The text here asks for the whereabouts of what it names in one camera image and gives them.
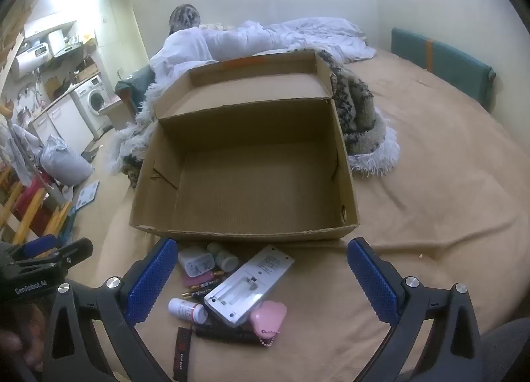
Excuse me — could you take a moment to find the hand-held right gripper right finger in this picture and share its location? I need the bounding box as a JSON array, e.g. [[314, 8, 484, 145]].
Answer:
[[347, 237, 485, 382]]

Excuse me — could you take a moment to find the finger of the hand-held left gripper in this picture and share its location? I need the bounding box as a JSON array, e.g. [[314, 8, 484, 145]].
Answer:
[[10, 238, 94, 280], [21, 234, 59, 259]]

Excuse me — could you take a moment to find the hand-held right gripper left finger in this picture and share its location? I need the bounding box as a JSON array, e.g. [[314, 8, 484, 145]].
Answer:
[[41, 237, 179, 382]]

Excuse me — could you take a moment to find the white red-label pill bottle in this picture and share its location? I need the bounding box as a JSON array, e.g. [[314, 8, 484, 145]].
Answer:
[[168, 297, 208, 324]]

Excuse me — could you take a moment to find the pink eraser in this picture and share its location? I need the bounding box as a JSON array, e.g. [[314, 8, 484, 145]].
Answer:
[[181, 270, 216, 288]]

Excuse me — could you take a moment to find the white charger plug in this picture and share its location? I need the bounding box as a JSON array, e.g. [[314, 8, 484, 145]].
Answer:
[[178, 246, 216, 278]]

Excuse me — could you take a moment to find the black rectangular pack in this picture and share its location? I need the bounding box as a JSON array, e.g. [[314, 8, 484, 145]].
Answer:
[[173, 326, 193, 382]]

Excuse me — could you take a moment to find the small white bottle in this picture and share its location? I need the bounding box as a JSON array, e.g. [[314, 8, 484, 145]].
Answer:
[[206, 242, 239, 273]]

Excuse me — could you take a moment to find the white remote control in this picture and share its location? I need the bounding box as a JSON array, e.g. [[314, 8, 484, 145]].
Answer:
[[204, 245, 296, 328]]

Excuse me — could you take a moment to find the cardboard box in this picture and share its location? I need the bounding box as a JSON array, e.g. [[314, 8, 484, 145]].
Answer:
[[129, 50, 360, 242]]

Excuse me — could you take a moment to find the person's left hand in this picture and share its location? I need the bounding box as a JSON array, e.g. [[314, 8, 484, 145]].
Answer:
[[0, 303, 47, 368]]

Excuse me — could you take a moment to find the wooden railing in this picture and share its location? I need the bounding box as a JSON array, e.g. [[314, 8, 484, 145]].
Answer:
[[0, 167, 74, 244]]

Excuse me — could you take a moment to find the red bag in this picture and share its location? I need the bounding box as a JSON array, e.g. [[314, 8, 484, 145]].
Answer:
[[14, 181, 52, 236]]

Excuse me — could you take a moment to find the booklet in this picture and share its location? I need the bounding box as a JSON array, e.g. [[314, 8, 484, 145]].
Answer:
[[76, 180, 101, 206]]

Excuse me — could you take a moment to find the grey plastic bag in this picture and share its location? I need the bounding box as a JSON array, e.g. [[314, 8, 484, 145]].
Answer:
[[40, 135, 94, 188]]

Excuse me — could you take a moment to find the black pen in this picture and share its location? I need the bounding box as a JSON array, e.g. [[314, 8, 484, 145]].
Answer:
[[194, 323, 259, 345]]

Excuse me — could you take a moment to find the pink heart-shaped case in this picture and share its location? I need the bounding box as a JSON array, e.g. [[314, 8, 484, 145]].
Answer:
[[249, 300, 288, 350]]

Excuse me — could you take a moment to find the white kitchen cabinet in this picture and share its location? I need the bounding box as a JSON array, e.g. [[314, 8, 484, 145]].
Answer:
[[28, 94, 97, 156]]

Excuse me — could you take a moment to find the small wooden table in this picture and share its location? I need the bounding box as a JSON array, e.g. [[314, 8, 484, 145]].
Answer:
[[99, 97, 138, 131]]

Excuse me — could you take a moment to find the person's grey trouser leg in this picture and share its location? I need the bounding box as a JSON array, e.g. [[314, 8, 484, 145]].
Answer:
[[476, 317, 530, 382]]

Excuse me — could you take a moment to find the white washing machine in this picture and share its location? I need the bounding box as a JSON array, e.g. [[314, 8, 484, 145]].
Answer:
[[70, 74, 113, 131]]

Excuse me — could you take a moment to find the fuzzy patterned blanket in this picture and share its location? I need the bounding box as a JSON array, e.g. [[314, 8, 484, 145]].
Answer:
[[103, 49, 401, 188]]

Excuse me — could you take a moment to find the white water heater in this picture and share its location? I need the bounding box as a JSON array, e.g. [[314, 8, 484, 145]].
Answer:
[[10, 43, 53, 80]]

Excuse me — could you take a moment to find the white range hood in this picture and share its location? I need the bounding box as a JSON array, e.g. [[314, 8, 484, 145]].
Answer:
[[24, 20, 81, 59]]

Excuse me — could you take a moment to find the teal headboard cushion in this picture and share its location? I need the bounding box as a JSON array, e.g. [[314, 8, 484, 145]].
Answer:
[[391, 27, 496, 114]]

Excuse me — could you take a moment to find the white duvet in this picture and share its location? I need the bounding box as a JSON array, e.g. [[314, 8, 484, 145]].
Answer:
[[149, 17, 377, 80]]

